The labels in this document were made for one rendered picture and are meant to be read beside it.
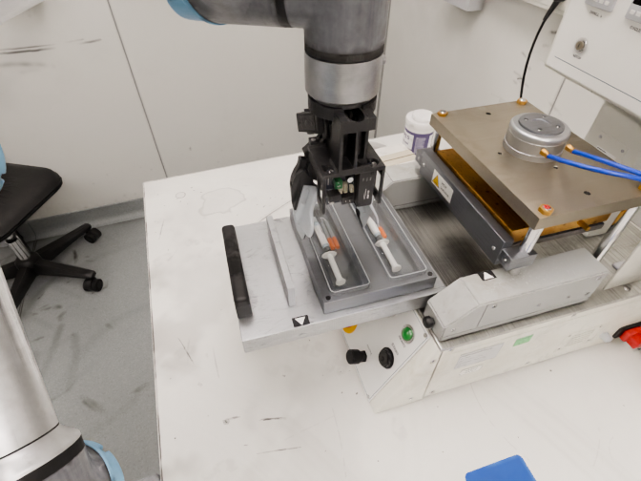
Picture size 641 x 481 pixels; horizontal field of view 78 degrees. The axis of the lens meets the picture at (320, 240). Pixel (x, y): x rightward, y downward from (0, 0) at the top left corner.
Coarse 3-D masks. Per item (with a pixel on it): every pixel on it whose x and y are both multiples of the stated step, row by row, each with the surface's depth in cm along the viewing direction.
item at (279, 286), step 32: (256, 224) 66; (288, 224) 66; (256, 256) 61; (288, 256) 61; (256, 288) 57; (288, 288) 52; (256, 320) 53; (288, 320) 53; (320, 320) 53; (352, 320) 55
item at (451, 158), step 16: (448, 160) 64; (464, 160) 64; (464, 176) 61; (480, 192) 58; (496, 208) 55; (512, 224) 53; (560, 224) 54; (576, 224) 56; (592, 224) 57; (544, 240) 56
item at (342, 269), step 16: (320, 224) 61; (336, 224) 61; (320, 240) 59; (336, 240) 59; (320, 256) 56; (336, 256) 56; (352, 256) 56; (336, 272) 54; (352, 272) 54; (336, 288) 52
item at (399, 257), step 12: (372, 204) 64; (384, 204) 64; (384, 216) 62; (372, 228) 60; (384, 228) 60; (396, 228) 60; (372, 240) 59; (384, 240) 59; (396, 240) 59; (408, 240) 59; (384, 252) 57; (396, 252) 57; (408, 252) 57; (384, 264) 55; (396, 264) 55; (408, 264) 55; (420, 264) 55; (396, 276) 54
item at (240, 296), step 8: (232, 224) 60; (224, 232) 59; (232, 232) 59; (224, 240) 58; (232, 240) 58; (232, 248) 57; (232, 256) 56; (232, 264) 54; (240, 264) 55; (232, 272) 54; (240, 272) 54; (232, 280) 53; (240, 280) 53; (232, 288) 52; (240, 288) 52; (240, 296) 51; (248, 296) 51; (240, 304) 51; (248, 304) 51; (240, 312) 52; (248, 312) 52
